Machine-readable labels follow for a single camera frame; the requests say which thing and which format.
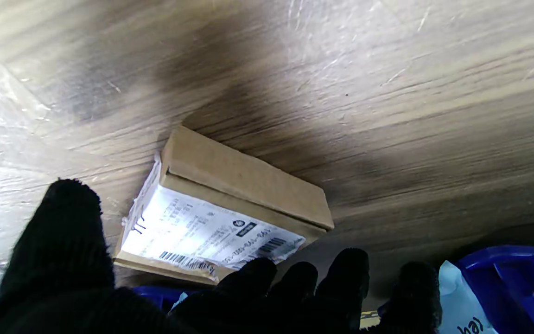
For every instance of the handwritten boxed parcels paper label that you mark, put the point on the handwritten boxed parcels paper label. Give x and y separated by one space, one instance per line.
457 301

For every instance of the brown cardboard parcel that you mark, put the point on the brown cardboard parcel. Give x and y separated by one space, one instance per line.
239 176

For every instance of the blue ribbed plastic bin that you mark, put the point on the blue ribbed plastic bin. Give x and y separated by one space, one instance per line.
155 294

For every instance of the blue bin boxed parcels label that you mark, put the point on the blue bin boxed parcels label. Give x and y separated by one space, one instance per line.
526 287

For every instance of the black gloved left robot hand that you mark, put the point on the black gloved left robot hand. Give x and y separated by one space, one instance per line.
63 260

